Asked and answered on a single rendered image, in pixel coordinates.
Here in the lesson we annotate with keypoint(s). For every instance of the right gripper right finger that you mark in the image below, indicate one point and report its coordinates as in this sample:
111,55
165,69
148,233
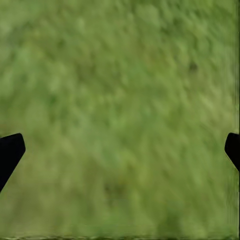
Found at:
232,149

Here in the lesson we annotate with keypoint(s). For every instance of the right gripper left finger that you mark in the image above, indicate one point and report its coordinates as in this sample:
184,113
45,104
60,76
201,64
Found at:
12,149

